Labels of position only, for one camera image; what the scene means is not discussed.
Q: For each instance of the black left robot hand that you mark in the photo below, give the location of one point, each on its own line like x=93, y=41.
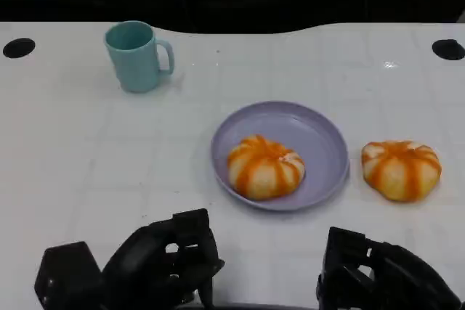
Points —
x=145, y=270

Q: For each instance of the orange white toy bread roll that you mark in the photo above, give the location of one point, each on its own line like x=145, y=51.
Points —
x=401, y=172
x=265, y=168

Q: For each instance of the pale green mug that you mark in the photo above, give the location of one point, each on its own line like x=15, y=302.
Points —
x=134, y=63

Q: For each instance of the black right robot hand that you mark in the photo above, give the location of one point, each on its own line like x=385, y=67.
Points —
x=396, y=277

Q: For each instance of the lilac plate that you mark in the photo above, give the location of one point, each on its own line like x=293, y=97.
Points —
x=312, y=132

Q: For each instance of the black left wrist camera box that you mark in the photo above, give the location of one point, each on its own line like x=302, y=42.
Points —
x=67, y=273

